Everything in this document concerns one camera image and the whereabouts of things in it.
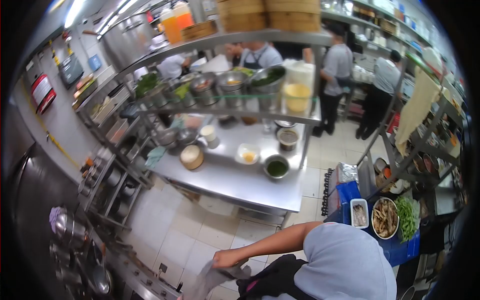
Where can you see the person's right hand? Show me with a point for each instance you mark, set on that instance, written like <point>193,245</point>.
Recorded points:
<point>227,258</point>

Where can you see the person's right fingers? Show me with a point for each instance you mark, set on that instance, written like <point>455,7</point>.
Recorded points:
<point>221,264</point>

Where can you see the grey cloth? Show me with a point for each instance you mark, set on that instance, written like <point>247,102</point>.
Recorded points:
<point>213,279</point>

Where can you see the steel work table with shelves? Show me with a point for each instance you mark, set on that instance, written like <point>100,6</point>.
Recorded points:
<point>232,180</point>

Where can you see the steel cooking range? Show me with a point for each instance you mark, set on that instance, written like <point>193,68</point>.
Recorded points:
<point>123,270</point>

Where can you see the steel ladle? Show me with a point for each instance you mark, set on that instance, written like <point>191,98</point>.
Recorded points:
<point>101,279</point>

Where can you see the person's body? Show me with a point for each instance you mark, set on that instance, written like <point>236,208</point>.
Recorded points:
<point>345,262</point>

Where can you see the white rectangular tray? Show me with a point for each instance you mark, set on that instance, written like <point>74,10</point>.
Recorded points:
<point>359,214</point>

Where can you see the foil covered box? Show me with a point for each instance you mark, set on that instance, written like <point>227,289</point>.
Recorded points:
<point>347,173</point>

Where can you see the round plate of sliced mushrooms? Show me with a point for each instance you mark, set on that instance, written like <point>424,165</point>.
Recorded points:
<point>385,218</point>

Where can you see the pink cloth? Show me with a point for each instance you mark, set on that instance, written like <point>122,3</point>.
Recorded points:
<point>54,216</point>

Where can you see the blue plastic crate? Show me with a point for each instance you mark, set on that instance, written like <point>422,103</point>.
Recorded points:
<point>397,249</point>

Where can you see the bag of green beans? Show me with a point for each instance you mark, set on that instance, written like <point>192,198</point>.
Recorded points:
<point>407,217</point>

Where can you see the steel rack with dishes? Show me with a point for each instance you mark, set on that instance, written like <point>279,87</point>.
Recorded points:
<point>423,157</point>

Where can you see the large steel stock pot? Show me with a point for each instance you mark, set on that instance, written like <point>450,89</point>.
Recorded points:
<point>127,39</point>

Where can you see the red fire extinguisher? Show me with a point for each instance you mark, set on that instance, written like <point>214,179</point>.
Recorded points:
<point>43,93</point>

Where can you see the beige hanging cloth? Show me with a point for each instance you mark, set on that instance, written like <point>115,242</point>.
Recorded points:
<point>414,110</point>

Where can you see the steel wall rack with containers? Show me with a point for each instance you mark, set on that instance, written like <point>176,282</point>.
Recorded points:
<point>112,131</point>

